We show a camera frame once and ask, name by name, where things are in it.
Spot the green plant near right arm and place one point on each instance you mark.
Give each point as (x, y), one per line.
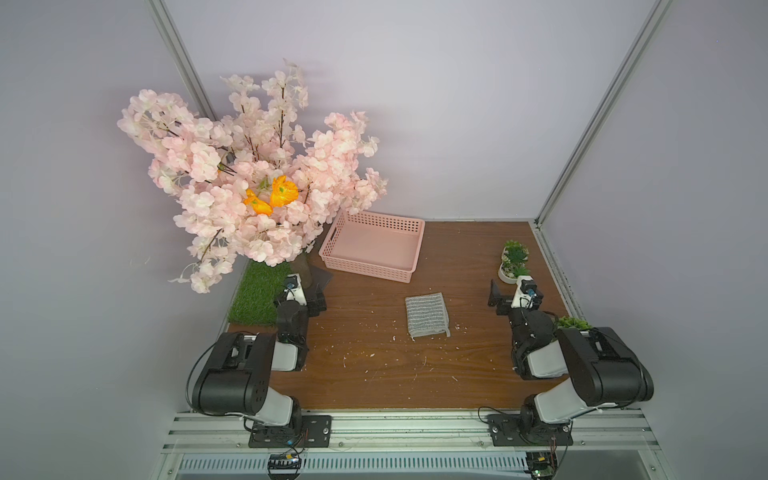
(573, 322)

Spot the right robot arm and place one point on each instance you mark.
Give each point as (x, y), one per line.
(599, 370)

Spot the right controller board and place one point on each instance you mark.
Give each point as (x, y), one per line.
(541, 465)

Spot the green artificial grass mat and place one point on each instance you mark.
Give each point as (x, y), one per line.
(253, 302)

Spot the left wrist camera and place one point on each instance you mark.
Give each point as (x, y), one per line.
(293, 290)

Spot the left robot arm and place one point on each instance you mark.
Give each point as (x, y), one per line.
(234, 378)

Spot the grey striped dishcloth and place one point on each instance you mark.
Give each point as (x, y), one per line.
(427, 315)

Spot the controller board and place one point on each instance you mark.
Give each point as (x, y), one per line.
(541, 465)
(284, 466)

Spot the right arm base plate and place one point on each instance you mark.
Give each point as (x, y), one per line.
(527, 430)

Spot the dark square tree base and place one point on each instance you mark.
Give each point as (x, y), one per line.
(320, 278)

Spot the left controller board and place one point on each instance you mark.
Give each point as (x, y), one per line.
(284, 466)

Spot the pink perforated plastic basket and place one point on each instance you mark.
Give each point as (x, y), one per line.
(374, 244)

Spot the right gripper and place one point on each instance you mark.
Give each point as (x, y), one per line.
(507, 301)

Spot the aluminium mounting rail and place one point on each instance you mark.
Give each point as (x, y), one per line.
(415, 444)

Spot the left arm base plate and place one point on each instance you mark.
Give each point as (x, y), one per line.
(306, 431)

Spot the orange artificial flower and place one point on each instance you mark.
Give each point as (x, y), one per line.
(282, 193)

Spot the pink cherry blossom tree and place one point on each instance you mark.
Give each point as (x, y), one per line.
(207, 165)

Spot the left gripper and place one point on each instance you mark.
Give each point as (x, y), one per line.
(313, 298)

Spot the small succulent in white pot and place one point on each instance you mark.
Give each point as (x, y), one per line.
(514, 259)

